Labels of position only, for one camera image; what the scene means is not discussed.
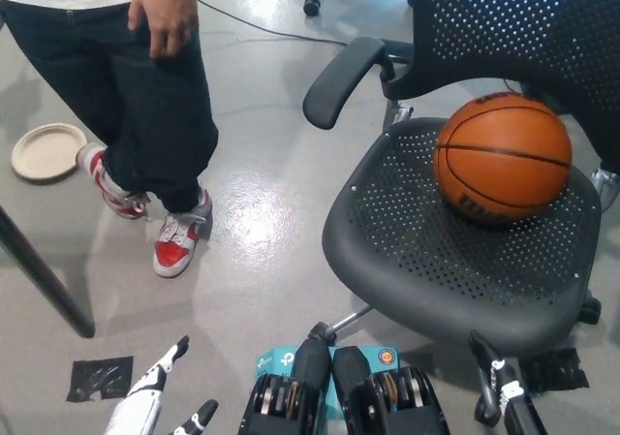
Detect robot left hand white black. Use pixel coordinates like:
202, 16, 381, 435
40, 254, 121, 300
104, 335, 220, 435

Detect thin black floor cable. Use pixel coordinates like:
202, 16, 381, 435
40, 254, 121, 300
197, 0, 348, 47

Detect black slanted pole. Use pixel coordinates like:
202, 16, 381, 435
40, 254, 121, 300
0, 204, 97, 339

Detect person's left hand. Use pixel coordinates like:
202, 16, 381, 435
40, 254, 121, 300
128, 0, 200, 59

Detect beige paper plate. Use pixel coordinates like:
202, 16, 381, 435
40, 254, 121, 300
10, 123, 88, 184

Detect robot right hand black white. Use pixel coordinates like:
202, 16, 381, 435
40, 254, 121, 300
468, 330, 548, 435

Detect orange Wilson basketball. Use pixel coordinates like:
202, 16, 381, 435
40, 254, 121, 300
433, 90, 574, 228

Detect black floor tape patch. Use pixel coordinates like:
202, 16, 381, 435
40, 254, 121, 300
64, 356, 135, 402
517, 347, 591, 392

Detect black perforated office chair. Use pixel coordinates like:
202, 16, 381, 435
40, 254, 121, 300
302, 0, 620, 429

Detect red and white sneaker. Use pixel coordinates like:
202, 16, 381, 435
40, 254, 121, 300
153, 188, 213, 279
89, 156, 149, 221

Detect person grey shirt dark pants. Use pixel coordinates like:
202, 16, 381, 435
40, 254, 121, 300
0, 0, 219, 213

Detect teal router box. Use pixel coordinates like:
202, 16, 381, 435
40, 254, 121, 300
255, 346, 401, 424

